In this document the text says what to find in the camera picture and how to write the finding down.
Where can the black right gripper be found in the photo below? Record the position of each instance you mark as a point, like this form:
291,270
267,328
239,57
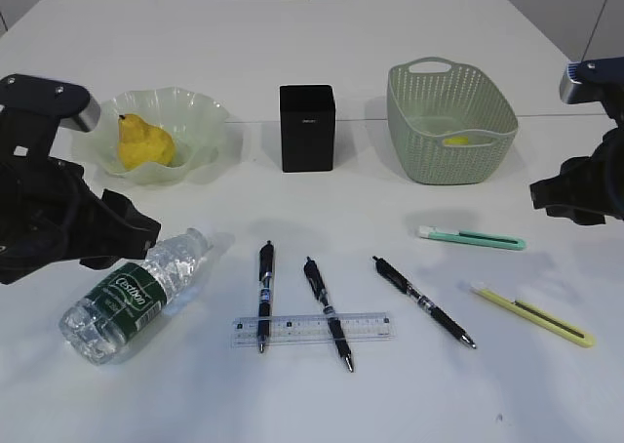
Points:
588,189

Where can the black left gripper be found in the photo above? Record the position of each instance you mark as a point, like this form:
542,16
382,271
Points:
49,214

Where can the yellow pear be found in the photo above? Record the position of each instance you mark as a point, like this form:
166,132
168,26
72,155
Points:
140,142

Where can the clear water bottle green label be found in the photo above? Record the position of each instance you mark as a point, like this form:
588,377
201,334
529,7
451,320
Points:
102,324

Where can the yellow utility knife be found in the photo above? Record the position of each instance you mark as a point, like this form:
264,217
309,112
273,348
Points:
535,315

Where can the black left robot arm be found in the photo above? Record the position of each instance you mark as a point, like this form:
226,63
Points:
27,135

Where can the green utility knife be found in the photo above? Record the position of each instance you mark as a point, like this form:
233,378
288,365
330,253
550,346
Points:
471,238

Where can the pale green woven basket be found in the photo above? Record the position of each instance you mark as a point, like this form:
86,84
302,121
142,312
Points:
430,99

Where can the pale green wavy plate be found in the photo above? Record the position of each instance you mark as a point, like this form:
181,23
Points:
195,122

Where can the black pen right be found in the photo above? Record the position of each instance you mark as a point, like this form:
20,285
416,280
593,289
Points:
402,284

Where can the black pen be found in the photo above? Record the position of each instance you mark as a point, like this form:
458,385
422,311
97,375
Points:
265,276
402,284
317,284

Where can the black pen left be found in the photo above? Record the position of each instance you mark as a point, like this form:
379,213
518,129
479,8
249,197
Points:
265,276

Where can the clear plastic ruler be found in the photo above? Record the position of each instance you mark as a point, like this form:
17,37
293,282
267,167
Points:
356,327

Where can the black pen middle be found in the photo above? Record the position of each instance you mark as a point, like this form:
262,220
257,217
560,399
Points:
317,284

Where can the black square pen holder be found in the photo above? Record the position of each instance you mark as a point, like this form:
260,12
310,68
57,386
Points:
307,123

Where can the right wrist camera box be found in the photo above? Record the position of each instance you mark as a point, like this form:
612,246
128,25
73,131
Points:
592,80

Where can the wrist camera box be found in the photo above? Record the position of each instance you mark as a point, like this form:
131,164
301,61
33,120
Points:
73,105
592,80

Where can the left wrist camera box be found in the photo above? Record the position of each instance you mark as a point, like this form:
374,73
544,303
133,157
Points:
73,105

